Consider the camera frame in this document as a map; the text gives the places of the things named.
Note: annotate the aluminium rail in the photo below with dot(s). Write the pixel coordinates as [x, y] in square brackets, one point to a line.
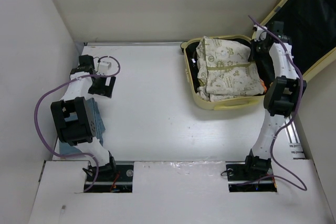
[294, 142]

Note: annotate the orange white shorts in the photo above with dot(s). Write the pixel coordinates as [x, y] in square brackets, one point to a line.
[263, 85]

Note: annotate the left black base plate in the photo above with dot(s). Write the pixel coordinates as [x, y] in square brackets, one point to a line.
[107, 182]

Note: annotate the brown silver headphones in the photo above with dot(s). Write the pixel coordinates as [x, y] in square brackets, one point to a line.
[194, 60]

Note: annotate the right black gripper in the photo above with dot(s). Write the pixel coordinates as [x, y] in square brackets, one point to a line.
[254, 56]

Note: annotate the blue folded jeans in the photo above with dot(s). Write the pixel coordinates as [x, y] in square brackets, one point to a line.
[65, 149]

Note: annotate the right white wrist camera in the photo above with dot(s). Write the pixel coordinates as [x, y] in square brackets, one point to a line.
[260, 33]

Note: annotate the cream green printed jacket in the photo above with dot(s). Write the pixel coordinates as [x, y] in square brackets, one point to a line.
[224, 71]

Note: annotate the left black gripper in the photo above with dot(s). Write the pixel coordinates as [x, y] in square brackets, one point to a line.
[104, 90]

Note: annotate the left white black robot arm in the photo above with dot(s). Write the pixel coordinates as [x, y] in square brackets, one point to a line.
[77, 119]

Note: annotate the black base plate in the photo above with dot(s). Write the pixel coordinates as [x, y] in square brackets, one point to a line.
[107, 182]
[240, 181]

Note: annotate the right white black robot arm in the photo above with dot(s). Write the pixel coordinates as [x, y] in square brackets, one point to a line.
[282, 98]

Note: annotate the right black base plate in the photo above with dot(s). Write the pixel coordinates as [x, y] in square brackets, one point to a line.
[240, 181]

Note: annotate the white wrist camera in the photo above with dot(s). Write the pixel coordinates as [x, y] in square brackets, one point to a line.
[103, 67]
[260, 33]

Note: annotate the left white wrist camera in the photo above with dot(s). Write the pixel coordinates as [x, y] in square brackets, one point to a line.
[103, 67]

